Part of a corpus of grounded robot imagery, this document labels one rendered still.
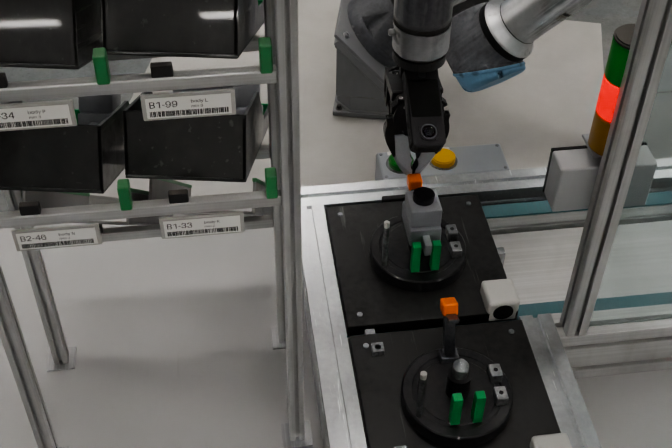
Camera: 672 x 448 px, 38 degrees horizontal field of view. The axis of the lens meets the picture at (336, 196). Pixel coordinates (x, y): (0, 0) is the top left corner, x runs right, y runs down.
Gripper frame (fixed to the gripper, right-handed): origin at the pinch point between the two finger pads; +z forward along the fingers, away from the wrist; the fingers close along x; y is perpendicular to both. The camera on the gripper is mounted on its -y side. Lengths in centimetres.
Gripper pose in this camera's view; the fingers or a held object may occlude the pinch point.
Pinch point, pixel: (412, 172)
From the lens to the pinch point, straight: 143.0
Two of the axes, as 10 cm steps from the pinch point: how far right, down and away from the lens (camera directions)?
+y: -1.3, -6.8, 7.2
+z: -0.1, 7.3, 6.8
